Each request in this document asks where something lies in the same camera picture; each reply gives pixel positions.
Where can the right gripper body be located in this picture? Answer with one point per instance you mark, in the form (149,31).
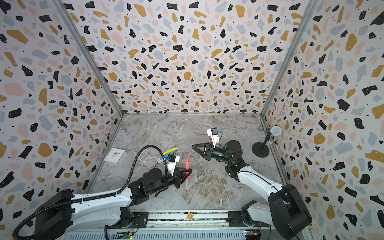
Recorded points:
(220,155)

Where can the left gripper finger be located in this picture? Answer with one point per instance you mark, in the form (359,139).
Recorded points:
(182,178)
(183,171)

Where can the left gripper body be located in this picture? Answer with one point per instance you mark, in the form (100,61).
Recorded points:
(166,180)

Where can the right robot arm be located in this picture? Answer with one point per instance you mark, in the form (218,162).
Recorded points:
(284,208)

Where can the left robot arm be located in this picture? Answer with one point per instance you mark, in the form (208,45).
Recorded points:
(65,212)

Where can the yellow highlighter pen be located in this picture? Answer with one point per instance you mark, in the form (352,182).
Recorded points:
(170,151)

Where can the blue highlighter pen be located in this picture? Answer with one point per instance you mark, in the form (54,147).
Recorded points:
(167,158)

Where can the black microphone stand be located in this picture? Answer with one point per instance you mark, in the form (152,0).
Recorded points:
(260,149)

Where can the white small box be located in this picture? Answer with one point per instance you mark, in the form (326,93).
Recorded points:
(116,157)

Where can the blue microphone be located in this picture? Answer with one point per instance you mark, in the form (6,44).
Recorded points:
(275,131)

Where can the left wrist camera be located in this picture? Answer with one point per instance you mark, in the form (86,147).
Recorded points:
(172,160)

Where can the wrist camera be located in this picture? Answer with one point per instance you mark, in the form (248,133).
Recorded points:
(172,160)
(214,134)

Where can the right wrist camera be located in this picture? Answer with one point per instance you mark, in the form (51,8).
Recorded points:
(214,134)

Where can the orange tag on rail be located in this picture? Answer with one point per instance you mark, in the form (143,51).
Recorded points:
(190,216)

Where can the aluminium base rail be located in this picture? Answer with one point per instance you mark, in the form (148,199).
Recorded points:
(173,225)

